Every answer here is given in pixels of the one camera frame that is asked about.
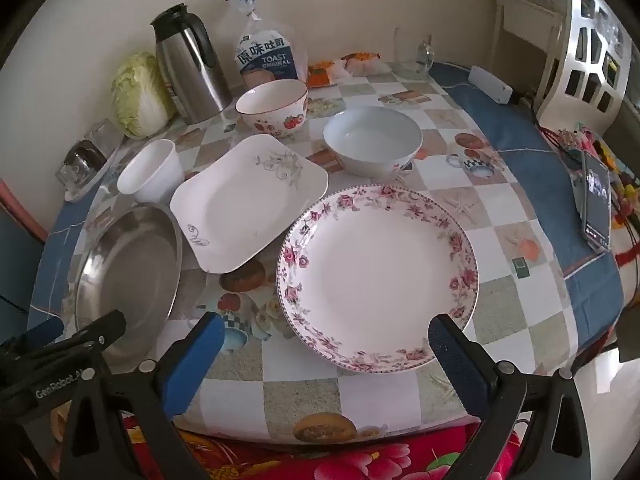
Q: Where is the white power bank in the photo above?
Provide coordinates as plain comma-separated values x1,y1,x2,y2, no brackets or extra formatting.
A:
468,65,513,105

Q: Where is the smartphone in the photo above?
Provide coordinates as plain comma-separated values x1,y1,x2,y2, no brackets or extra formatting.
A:
582,151,612,252

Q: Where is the white wooden cabinet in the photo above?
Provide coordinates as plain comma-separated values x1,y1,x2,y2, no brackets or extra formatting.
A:
488,0,568,98

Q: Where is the stainless steel round plate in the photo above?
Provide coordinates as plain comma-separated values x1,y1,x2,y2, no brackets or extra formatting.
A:
74,204,182,370

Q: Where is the white square ceramic plate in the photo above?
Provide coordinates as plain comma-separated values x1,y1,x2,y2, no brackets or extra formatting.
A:
170,134,329,274

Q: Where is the clear glass pitcher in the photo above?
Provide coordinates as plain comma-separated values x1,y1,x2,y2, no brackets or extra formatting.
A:
393,27,435,79

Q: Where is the large white ceramic bowl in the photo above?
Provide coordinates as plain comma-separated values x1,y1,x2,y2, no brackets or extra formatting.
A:
322,106,423,180

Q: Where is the checkered patterned tablecloth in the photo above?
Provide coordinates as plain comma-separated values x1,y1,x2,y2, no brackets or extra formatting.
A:
28,65,592,444

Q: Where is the toast bread bag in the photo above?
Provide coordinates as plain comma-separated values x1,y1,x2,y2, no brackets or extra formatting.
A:
224,0,308,89

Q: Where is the small white bowl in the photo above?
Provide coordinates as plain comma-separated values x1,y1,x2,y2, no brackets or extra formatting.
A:
117,139,184,204

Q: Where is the orange snack packet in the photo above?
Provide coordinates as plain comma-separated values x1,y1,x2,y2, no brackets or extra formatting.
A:
307,58,350,89
342,52,392,77

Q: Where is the napa cabbage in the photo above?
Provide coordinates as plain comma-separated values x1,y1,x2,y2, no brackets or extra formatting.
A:
111,52,177,139

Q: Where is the white plastic chair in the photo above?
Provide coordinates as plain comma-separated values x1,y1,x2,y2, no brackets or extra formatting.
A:
537,0,632,134

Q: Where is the strawberry pattern ceramic bowl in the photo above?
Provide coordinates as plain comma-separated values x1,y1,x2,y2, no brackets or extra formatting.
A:
235,79,308,138

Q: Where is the floral round ceramic plate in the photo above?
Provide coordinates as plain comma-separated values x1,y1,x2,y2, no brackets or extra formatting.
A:
277,184,480,374

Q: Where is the stainless steel thermos jug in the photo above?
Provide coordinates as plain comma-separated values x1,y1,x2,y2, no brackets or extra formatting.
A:
151,3,232,124

